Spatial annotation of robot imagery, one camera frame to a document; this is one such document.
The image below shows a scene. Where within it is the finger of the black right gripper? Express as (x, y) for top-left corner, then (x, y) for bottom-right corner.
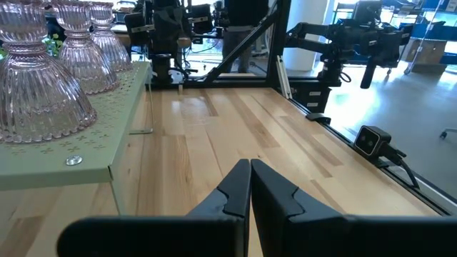
(124, 12), (155, 46)
(188, 3), (214, 36)

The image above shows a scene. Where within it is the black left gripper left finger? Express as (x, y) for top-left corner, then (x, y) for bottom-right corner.
(56, 158), (253, 257)

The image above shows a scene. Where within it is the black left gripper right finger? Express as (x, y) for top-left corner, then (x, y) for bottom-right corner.
(251, 158), (457, 257)

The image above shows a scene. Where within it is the pink ribbed glass candle holder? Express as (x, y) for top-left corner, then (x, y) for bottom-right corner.
(51, 0), (121, 96)
(88, 1), (134, 73)
(0, 0), (98, 143)

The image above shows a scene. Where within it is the person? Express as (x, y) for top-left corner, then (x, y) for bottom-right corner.
(221, 0), (269, 74)

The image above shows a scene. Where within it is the silver metal bar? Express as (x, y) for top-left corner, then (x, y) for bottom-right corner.
(276, 54), (293, 100)

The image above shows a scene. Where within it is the white round column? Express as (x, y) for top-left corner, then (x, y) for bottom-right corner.
(283, 0), (331, 72)

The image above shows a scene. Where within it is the green perforated metal shelf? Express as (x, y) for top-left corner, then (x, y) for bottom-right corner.
(0, 61), (155, 215)

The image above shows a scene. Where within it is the black box with white labels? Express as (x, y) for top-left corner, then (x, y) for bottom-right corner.
(289, 79), (343, 114)

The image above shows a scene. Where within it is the brown cardboard box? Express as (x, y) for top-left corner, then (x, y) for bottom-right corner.
(406, 37), (449, 75)

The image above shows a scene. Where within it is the small black table camera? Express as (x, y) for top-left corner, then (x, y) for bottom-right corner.
(353, 124), (393, 160)

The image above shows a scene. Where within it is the black camera cable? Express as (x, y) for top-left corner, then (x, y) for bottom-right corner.
(378, 142), (421, 189)

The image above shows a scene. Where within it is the black table edge bracket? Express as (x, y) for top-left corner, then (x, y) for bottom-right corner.
(306, 112), (332, 126)

